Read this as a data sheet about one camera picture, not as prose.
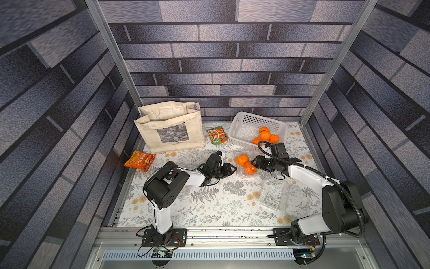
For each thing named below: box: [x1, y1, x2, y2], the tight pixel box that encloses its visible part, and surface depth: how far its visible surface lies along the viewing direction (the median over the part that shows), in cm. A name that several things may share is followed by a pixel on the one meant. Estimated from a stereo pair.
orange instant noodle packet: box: [123, 149, 156, 173], surface depth 97 cm
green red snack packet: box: [206, 125, 230, 146], surface depth 112 cm
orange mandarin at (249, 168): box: [243, 161, 258, 176], surface depth 91 cm
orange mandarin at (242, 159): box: [236, 154, 250, 167], surface depth 97 cm
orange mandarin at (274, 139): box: [269, 134, 280, 145], surface depth 106 cm
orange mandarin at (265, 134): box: [259, 127, 271, 142], surface depth 105 cm
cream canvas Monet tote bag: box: [133, 100, 206, 154], surface depth 94 cm
